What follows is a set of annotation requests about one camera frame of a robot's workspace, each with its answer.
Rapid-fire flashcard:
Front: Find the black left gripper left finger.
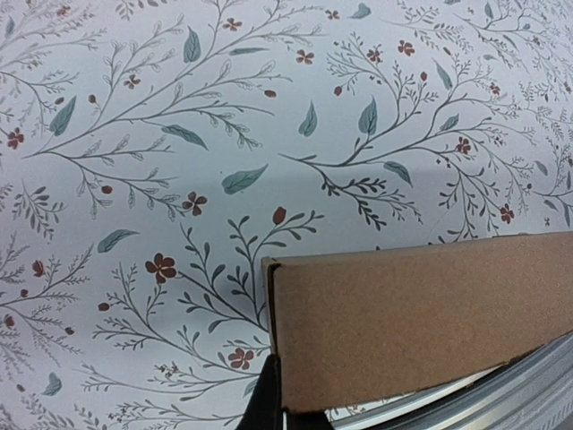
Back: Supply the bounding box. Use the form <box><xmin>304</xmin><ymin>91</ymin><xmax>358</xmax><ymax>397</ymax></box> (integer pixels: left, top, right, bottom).
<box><xmin>236</xmin><ymin>354</ymin><xmax>283</xmax><ymax>430</ymax></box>

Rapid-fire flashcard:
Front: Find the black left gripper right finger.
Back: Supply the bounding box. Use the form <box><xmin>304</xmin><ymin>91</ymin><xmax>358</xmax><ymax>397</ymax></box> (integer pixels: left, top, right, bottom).
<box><xmin>286</xmin><ymin>411</ymin><xmax>334</xmax><ymax>430</ymax></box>

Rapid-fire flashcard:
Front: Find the brown cardboard box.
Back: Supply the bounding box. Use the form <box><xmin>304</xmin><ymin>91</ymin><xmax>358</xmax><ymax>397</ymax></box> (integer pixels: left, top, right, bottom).
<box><xmin>262</xmin><ymin>232</ymin><xmax>572</xmax><ymax>413</ymax></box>

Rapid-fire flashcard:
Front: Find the floral patterned table mat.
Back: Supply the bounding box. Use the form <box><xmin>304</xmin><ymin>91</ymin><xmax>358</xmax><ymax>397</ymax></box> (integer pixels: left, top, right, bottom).
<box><xmin>1</xmin><ymin>1</ymin><xmax>572</xmax><ymax>429</ymax></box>

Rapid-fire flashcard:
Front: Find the aluminium front rail frame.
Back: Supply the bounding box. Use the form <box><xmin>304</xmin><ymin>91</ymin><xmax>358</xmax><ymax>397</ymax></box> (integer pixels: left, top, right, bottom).
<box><xmin>327</xmin><ymin>335</ymin><xmax>572</xmax><ymax>429</ymax></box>

